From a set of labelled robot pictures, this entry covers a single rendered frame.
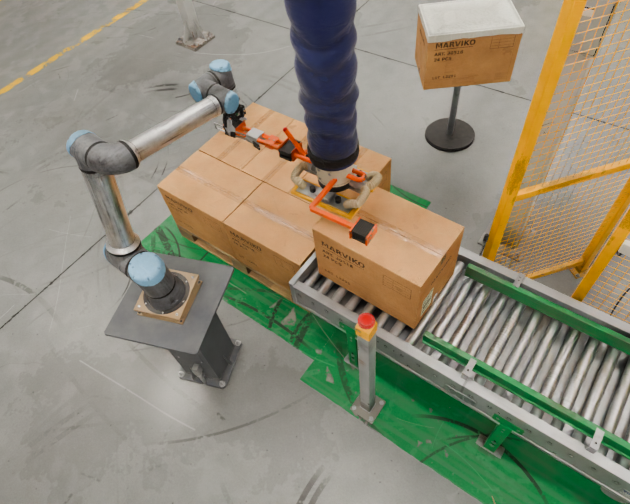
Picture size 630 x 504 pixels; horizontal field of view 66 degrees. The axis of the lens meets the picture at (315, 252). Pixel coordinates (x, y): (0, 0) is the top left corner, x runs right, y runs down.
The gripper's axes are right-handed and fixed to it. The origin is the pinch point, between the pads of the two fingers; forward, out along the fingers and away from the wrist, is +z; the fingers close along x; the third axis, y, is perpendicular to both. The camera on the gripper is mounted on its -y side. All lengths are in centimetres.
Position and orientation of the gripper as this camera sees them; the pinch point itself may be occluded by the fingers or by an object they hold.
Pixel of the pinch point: (234, 127)
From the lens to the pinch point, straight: 253.3
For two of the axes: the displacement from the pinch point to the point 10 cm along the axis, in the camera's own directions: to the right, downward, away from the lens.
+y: 8.2, 4.1, -4.0
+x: 5.6, -7.0, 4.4
